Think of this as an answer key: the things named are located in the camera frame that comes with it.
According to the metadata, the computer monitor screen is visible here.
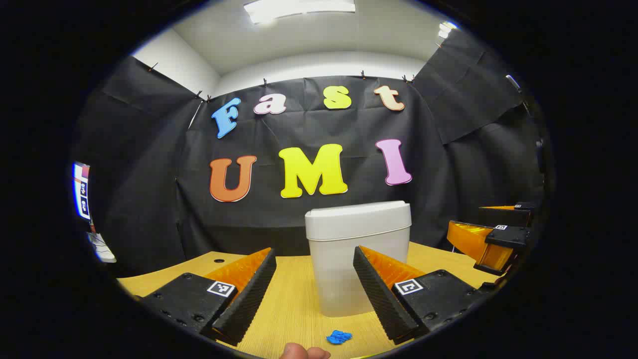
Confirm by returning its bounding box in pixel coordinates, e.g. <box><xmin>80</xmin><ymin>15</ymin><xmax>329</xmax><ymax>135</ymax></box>
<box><xmin>72</xmin><ymin>162</ymin><xmax>91</xmax><ymax>221</ymax></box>

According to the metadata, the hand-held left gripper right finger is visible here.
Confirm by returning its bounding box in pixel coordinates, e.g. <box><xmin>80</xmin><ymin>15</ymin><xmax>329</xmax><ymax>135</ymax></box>
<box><xmin>353</xmin><ymin>245</ymin><xmax>484</xmax><ymax>346</ymax></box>

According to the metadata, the black backdrop cloth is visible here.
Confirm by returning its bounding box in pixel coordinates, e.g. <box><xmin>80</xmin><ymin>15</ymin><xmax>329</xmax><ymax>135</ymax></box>
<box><xmin>75</xmin><ymin>30</ymin><xmax>546</xmax><ymax>277</ymax></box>

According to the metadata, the long ceiling light panel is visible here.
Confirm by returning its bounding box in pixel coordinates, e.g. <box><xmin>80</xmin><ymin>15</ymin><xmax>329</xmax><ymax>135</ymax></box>
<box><xmin>243</xmin><ymin>0</ymin><xmax>356</xmax><ymax>24</ymax></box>

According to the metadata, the white desktop garbage bin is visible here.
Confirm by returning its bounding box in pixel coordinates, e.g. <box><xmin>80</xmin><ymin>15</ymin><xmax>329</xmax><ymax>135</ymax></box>
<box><xmin>305</xmin><ymin>201</ymin><xmax>412</xmax><ymax>318</ymax></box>

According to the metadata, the white side table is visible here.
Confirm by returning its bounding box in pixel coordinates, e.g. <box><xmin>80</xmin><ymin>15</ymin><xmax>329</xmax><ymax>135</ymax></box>
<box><xmin>87</xmin><ymin>232</ymin><xmax>117</xmax><ymax>263</ymax></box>

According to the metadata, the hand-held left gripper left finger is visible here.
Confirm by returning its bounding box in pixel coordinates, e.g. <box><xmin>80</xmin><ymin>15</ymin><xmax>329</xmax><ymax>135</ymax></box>
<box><xmin>141</xmin><ymin>247</ymin><xmax>277</xmax><ymax>347</ymax></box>

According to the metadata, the wooden desktop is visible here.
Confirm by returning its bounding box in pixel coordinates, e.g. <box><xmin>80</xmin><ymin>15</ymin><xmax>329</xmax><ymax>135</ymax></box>
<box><xmin>117</xmin><ymin>242</ymin><xmax>499</xmax><ymax>359</ymax></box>

